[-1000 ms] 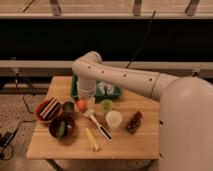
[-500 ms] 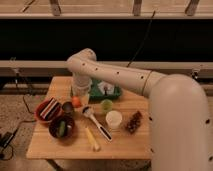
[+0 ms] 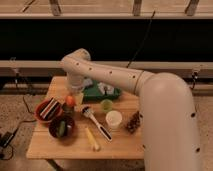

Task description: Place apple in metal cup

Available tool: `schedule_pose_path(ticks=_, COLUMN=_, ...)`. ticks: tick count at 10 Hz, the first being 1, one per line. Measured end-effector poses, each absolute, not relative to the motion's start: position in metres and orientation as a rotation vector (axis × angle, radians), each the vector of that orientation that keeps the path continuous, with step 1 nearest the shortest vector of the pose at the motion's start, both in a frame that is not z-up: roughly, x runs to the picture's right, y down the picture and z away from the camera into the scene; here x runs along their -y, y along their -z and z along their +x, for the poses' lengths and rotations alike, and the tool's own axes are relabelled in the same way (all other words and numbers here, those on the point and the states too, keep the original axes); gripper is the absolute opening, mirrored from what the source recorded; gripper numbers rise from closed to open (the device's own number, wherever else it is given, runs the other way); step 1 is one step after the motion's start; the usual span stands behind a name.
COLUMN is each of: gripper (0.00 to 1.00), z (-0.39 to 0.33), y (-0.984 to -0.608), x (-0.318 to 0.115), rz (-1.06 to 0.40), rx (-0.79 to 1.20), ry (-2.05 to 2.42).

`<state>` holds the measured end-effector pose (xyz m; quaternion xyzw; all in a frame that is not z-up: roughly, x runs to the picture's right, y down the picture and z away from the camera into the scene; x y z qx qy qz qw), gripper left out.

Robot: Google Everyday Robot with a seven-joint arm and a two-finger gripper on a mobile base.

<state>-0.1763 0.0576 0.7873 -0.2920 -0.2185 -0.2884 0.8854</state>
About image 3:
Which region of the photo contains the orange apple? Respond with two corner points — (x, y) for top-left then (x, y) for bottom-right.
(65, 95), (76, 107)

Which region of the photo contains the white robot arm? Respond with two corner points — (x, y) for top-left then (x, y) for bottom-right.
(61, 48), (202, 171)

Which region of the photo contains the small metal cup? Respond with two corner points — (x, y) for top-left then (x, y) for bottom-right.
(62, 104), (74, 115)

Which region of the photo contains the green plastic cup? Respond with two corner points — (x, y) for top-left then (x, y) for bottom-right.
(101, 99), (113, 113)

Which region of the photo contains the white plastic cup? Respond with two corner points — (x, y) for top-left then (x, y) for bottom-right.
(105, 110), (122, 129)

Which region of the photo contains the white dish brush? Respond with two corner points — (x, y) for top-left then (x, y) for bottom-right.
(82, 106), (112, 141)

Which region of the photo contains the green plastic tray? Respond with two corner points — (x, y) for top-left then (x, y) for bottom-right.
(83, 80), (122, 101)

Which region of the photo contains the grey sponge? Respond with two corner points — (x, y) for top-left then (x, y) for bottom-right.
(83, 78), (93, 87)

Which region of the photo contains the striped block in bowl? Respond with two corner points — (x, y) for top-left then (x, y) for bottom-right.
(40, 98), (58, 119)

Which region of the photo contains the wooden table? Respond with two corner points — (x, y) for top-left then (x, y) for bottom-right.
(26, 75), (146, 171)

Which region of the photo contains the white folded cloth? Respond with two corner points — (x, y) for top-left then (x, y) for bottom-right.
(98, 82), (114, 95)

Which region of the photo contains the green cucumber toy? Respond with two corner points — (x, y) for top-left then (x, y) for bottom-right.
(56, 121), (66, 137)

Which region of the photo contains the orange bowl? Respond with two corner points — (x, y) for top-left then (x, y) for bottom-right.
(34, 98), (62, 124)

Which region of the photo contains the dark brown bowl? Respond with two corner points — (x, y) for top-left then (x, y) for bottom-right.
(49, 115), (75, 139)

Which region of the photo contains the yellow banana toy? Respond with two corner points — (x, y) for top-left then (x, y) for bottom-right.
(85, 127), (100, 151)

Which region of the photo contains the brown grape bunch toy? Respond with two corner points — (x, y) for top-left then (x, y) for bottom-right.
(126, 112), (140, 134)

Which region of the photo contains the black adapter on floor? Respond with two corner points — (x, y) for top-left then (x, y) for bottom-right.
(0, 132), (14, 148)

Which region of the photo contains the black floor cable left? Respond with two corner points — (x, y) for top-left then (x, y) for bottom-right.
(0, 74), (38, 161)

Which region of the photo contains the black cable to wall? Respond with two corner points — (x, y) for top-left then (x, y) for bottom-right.
(125, 10), (156, 69)

